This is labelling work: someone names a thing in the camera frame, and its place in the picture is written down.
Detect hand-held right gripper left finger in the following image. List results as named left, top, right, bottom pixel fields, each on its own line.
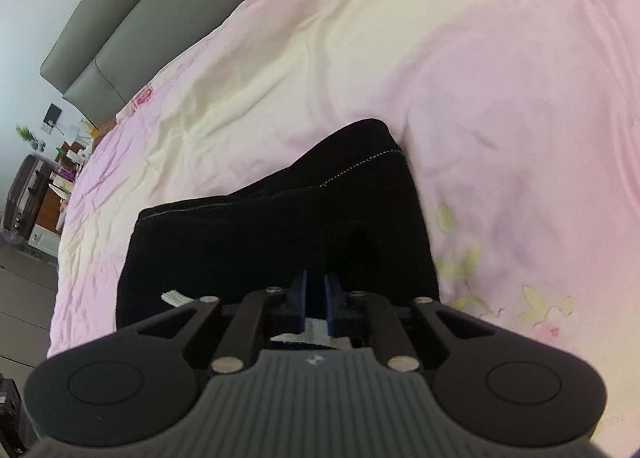
left=134, top=272, right=310, bottom=373

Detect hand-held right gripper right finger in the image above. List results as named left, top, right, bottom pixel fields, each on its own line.
left=324, top=272, right=497, bottom=372

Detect black pants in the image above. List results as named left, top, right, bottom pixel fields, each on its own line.
left=116, top=118, right=442, bottom=350

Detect dark brown suitcase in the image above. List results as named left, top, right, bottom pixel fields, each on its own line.
left=2, top=155, right=53, bottom=240

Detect white wooden nightstand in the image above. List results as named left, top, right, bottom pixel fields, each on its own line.
left=31, top=137, right=99, bottom=259

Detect pink floral blanket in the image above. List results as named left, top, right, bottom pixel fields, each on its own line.
left=46, top=0, right=640, bottom=359

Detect red patterned pillow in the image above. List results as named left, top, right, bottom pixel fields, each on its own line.
left=129, top=84, right=155, bottom=109

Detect small potted plant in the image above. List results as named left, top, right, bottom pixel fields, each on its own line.
left=15, top=123, right=40, bottom=150

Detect grey upholstered headboard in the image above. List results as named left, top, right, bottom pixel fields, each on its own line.
left=40, top=0, right=283, bottom=125

